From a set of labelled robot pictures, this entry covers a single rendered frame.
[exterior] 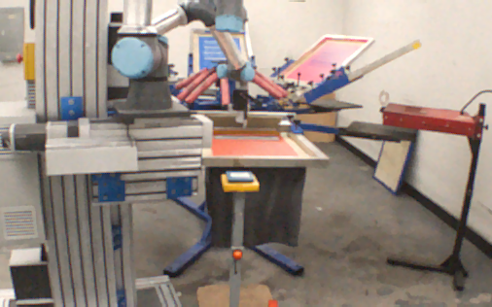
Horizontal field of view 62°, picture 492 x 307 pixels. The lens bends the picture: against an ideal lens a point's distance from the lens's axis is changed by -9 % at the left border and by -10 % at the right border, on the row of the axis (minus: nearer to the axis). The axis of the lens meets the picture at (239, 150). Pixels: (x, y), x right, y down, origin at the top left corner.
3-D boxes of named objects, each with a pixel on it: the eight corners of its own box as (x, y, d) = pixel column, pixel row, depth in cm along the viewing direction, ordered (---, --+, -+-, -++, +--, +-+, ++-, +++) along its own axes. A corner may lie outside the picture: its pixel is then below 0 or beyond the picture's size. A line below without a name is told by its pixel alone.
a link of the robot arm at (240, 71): (215, -10, 198) (261, 73, 226) (202, -8, 206) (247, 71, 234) (197, 4, 194) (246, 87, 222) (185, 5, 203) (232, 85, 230)
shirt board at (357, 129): (415, 140, 301) (416, 128, 299) (413, 153, 265) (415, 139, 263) (239, 118, 351) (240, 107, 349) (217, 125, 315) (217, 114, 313)
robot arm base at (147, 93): (129, 110, 135) (129, 78, 133) (123, 102, 149) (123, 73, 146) (177, 109, 141) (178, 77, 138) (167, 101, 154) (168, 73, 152)
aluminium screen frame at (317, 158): (328, 167, 195) (329, 158, 194) (193, 166, 188) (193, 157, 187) (288, 129, 271) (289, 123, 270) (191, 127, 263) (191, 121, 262)
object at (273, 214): (300, 248, 213) (308, 161, 203) (206, 250, 208) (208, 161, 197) (298, 245, 216) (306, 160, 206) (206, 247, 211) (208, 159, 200)
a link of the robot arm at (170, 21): (108, 44, 184) (204, -8, 207) (96, 44, 196) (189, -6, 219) (120, 68, 190) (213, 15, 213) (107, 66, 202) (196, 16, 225)
